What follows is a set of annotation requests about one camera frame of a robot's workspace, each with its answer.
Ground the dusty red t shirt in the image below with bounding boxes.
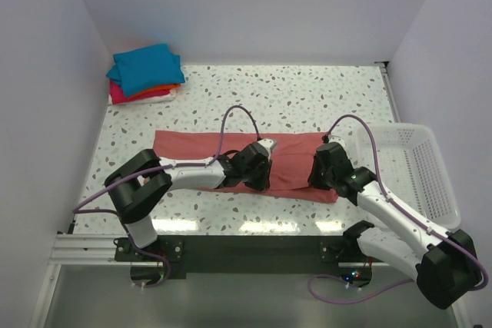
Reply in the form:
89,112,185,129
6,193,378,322
152,130,339,204

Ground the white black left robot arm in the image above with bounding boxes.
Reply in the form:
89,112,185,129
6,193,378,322
104,138,277,260

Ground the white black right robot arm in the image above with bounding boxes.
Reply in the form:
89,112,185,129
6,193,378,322
308,141,489,310

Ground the white plastic laundry basket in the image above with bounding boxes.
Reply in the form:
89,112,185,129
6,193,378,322
349,123,461,230

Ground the folded white t shirt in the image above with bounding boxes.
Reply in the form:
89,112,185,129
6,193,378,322
108,91,177,106

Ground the folded orange t shirt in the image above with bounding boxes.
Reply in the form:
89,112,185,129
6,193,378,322
126,84,181,101

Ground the folded blue t shirt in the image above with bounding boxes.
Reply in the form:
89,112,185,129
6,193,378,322
106,44,185,97

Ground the folded pink t shirt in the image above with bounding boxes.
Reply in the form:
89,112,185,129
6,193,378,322
108,81,172,105

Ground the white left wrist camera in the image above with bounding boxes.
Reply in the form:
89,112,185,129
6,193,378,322
258,138,278,155

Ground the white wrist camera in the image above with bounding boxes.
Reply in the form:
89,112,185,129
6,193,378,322
322,133,345,146
258,138,278,155

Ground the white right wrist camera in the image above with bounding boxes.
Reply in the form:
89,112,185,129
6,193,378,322
322,133,345,146

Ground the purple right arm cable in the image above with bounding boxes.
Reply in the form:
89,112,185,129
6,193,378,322
307,114,487,303

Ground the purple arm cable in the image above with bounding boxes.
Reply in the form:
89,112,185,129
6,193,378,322
307,114,487,303
72,104,266,289

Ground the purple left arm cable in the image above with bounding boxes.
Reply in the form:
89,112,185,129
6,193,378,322
72,104,266,289

